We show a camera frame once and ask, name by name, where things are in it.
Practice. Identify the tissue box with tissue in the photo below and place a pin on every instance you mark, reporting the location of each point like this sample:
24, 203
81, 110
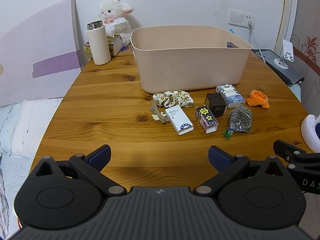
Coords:
115, 45

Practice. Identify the white plush lamb toy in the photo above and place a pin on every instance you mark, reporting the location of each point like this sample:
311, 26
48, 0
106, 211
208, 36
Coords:
112, 13

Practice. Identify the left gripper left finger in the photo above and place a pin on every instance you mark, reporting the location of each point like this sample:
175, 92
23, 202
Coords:
62, 194

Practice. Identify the white bed pillow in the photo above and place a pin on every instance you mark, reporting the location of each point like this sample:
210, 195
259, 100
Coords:
24, 124

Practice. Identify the white thermos bottle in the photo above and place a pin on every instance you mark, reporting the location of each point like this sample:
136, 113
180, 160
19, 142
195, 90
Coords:
98, 42

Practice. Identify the floral fabric scrunchie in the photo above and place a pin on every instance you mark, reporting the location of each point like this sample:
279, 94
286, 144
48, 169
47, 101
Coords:
173, 98

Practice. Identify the blue white tissue pack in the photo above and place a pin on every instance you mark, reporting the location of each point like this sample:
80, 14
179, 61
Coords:
230, 95

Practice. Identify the white small box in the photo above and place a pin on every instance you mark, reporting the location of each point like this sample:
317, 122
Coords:
179, 120

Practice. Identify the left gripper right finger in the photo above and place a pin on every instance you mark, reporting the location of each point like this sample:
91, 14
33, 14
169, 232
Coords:
256, 194

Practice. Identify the purple floral table mat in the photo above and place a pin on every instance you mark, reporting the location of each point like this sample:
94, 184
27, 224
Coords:
231, 45

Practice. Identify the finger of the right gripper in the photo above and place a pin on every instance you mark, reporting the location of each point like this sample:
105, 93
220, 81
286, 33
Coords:
293, 155

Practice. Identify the orange sock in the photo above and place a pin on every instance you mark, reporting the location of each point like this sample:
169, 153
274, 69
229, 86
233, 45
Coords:
257, 98

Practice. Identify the dark grey tablet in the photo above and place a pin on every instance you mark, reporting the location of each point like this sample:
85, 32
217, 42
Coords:
289, 76

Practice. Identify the black cube box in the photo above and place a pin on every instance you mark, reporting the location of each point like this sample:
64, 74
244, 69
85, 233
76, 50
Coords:
216, 104

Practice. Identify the black star patterned box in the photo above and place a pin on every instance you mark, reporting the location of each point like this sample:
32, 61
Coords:
206, 119

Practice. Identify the beige plastic storage bin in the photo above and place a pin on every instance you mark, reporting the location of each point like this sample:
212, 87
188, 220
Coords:
187, 57

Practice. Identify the white wall switch socket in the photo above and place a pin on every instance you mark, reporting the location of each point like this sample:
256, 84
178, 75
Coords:
241, 19

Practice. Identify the white round device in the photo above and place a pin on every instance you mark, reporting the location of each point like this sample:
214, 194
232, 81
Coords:
310, 132

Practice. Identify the lilac headboard panel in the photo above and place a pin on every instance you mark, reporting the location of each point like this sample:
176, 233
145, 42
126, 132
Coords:
40, 57

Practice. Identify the white phone stand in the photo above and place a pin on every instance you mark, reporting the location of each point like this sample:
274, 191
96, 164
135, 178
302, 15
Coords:
288, 55

